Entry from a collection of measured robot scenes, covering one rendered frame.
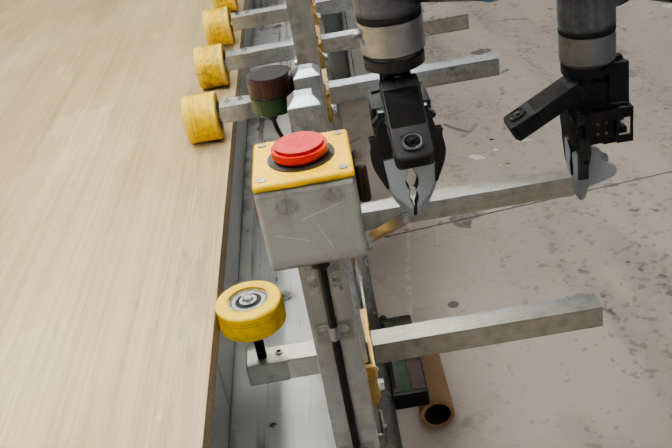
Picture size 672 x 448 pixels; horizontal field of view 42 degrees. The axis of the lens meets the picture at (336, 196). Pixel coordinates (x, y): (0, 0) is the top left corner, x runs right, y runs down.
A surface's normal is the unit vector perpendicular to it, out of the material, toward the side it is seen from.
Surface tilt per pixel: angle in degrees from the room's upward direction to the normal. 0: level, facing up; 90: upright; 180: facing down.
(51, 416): 0
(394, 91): 32
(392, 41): 90
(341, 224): 90
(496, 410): 0
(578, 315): 90
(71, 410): 0
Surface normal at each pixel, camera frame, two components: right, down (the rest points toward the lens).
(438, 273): -0.16, -0.87
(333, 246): 0.07, 0.47
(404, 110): -0.12, -0.47
